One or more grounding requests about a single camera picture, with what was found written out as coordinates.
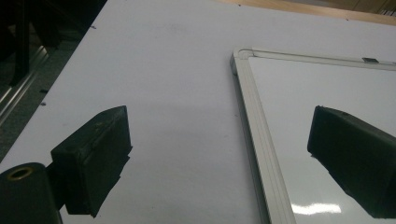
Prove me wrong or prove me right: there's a black metal stand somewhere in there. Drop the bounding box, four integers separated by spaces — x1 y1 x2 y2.
8 0 33 88

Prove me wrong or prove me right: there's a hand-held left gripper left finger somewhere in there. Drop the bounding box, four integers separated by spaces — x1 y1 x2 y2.
50 105 134 218

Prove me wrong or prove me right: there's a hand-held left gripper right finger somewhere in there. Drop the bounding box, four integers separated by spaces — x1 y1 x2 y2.
306 105 396 219

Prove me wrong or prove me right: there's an aluminium floor rail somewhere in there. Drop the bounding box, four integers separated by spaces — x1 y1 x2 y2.
0 46 50 126

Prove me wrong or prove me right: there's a white framed whiteboard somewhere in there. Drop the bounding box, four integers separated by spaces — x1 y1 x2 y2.
230 46 396 224

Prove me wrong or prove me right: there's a black curtain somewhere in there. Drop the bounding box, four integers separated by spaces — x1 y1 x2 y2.
0 0 108 62

